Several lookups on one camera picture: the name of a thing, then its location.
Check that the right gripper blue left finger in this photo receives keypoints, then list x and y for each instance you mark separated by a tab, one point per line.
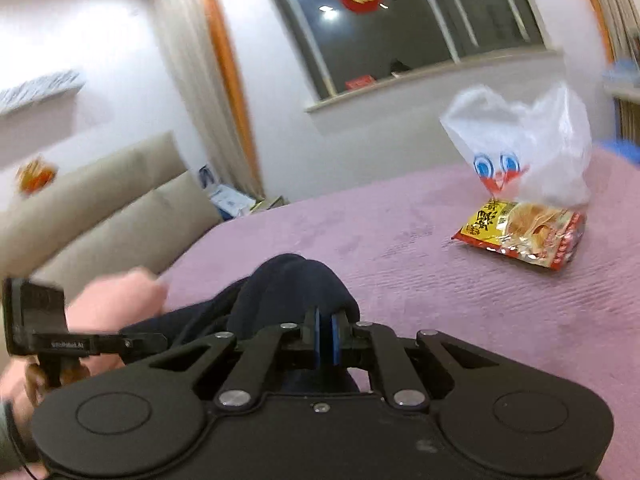
269	362

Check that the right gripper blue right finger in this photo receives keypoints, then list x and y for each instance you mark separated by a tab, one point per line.
376	349

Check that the black hoodie with white stripes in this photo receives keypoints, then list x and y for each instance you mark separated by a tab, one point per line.
281	290

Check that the person's left hand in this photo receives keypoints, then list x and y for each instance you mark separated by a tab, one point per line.
107	304

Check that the pink quilted bedspread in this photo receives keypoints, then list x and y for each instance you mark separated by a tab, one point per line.
392	244

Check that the beige padded headboard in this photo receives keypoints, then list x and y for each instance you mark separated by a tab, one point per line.
136	208

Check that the white blue bedside bag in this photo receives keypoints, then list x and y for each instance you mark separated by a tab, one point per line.
230	202

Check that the yellow red snack packet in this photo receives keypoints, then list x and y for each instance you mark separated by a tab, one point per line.
535	234

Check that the white plastic shopping bag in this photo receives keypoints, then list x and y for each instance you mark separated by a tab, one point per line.
537	153

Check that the beige orange left curtain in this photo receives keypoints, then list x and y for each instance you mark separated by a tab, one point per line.
208	85

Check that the beige orange curtain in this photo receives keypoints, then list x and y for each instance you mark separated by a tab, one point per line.
618	21
208	85

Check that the beige orange right curtain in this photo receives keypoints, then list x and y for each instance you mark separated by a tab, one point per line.
618	21

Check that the dark window with frame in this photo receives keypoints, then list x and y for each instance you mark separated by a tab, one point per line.
348	45

